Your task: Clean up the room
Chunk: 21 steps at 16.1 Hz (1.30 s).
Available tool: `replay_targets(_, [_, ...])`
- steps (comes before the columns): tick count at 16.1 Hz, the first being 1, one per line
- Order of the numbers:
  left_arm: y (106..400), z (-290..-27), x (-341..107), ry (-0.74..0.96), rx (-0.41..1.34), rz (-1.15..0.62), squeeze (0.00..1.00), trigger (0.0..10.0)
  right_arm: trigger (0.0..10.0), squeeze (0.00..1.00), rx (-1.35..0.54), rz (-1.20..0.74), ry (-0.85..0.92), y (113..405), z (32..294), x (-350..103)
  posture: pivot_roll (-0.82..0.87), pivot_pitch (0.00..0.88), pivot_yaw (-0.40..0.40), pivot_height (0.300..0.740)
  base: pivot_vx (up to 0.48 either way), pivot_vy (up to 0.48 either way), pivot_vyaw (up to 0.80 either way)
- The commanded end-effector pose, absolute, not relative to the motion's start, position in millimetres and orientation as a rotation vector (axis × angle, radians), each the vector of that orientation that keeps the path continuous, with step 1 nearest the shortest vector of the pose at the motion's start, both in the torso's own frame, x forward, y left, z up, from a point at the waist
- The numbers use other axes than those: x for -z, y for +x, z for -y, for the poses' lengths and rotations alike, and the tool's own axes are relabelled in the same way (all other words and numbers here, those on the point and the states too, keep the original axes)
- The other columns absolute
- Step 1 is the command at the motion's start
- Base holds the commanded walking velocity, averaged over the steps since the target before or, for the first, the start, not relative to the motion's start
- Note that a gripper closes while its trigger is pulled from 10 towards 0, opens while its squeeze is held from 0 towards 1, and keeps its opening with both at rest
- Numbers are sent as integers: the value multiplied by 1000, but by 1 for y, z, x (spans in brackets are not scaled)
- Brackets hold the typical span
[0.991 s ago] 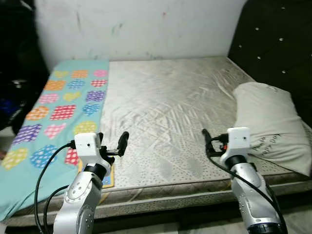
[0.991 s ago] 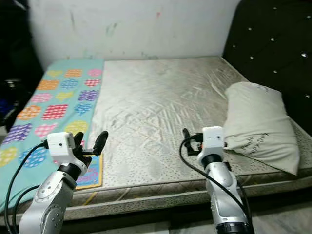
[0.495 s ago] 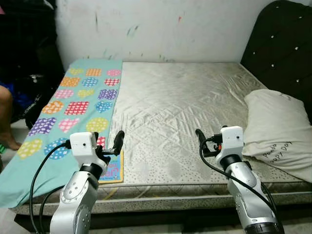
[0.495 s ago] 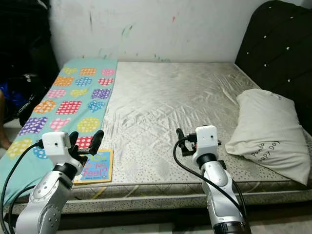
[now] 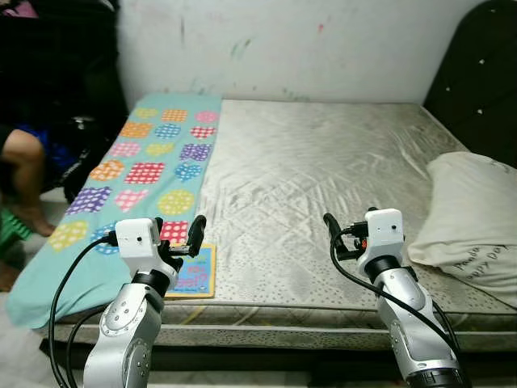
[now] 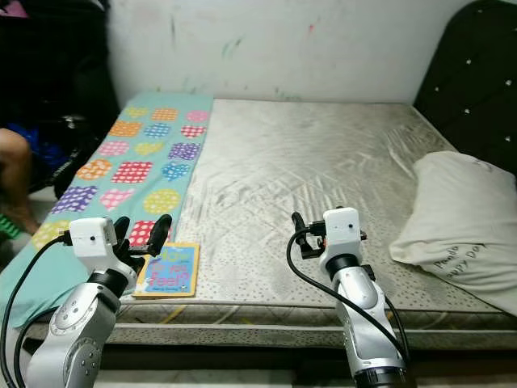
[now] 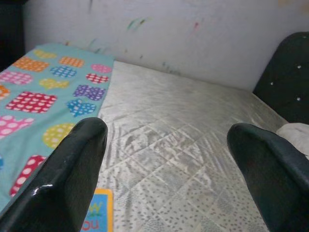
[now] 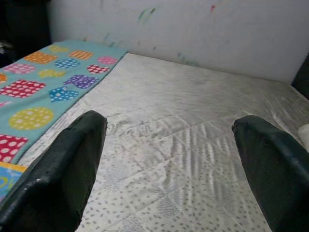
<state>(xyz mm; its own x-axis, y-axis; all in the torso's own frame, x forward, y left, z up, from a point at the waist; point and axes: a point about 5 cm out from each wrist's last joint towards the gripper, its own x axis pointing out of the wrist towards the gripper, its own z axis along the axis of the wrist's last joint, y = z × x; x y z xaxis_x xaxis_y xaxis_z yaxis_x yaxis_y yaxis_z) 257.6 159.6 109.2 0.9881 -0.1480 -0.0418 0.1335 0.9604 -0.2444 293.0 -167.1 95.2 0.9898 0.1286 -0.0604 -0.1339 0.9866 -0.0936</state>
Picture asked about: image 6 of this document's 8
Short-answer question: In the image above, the green plastic stool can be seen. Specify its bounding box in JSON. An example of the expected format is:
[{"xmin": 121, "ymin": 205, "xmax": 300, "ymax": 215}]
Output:
[{"xmin": 0, "ymin": 212, "xmax": 23, "ymax": 239}]

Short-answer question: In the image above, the black mesh chair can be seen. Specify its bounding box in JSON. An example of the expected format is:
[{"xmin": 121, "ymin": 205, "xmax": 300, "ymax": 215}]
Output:
[{"xmin": 0, "ymin": 0, "xmax": 122, "ymax": 199}]

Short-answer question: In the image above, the black tufted headboard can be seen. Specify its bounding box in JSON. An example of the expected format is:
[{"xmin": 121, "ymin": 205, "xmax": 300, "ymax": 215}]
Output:
[{"xmin": 414, "ymin": 0, "xmax": 517, "ymax": 175}]

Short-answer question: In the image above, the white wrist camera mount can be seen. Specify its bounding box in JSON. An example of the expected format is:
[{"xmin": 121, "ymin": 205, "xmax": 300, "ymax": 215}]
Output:
[
  {"xmin": 322, "ymin": 207, "xmax": 363, "ymax": 259},
  {"xmin": 69, "ymin": 217, "xmax": 118, "ymax": 272}
]

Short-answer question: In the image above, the cream white pillow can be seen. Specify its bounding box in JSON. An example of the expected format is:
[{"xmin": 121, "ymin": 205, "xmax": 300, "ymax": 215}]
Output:
[{"xmin": 389, "ymin": 151, "xmax": 517, "ymax": 316}]

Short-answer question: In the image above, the teal blanket with dotted patches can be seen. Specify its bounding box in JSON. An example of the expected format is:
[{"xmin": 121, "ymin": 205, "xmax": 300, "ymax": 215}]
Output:
[{"xmin": 0, "ymin": 91, "xmax": 215, "ymax": 328}]

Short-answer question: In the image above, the colourful children's board book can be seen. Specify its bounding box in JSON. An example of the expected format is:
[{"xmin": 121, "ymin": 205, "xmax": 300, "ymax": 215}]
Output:
[{"xmin": 132, "ymin": 241, "xmax": 201, "ymax": 300}]

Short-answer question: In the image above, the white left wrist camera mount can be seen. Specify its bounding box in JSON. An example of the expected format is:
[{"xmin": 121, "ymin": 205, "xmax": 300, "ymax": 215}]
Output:
[{"xmin": 69, "ymin": 217, "xmax": 118, "ymax": 272}]

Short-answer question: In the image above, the grey quilted mattress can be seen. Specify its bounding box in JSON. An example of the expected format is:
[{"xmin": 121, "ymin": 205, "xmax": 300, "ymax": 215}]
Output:
[{"xmin": 40, "ymin": 97, "xmax": 517, "ymax": 348}]

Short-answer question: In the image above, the person bare leg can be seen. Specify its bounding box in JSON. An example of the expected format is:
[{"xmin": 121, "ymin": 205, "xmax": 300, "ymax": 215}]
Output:
[{"xmin": 0, "ymin": 128, "xmax": 41, "ymax": 235}]

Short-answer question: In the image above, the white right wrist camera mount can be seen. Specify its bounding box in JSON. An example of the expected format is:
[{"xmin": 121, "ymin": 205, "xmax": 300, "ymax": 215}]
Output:
[{"xmin": 322, "ymin": 207, "xmax": 363, "ymax": 259}]

